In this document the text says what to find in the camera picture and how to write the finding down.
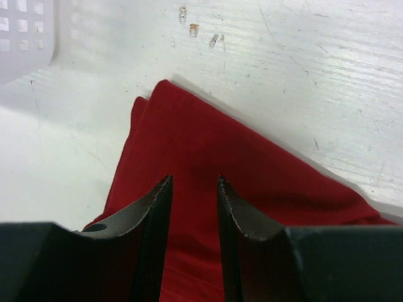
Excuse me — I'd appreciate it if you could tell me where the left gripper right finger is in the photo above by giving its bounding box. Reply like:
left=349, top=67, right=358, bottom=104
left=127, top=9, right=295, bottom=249
left=217, top=177, right=402, bottom=301

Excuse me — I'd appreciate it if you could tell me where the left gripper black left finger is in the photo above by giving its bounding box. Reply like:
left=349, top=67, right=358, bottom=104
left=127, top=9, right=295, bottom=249
left=1, top=176, right=173, bottom=301

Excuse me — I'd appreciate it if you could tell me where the red t shirt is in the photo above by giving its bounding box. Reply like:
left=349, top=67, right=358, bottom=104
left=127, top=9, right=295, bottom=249
left=102, top=80, right=389, bottom=301

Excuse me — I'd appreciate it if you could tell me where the white plastic mesh basket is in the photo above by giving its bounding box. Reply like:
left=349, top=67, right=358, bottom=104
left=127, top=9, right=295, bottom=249
left=0, top=0, right=59, bottom=85

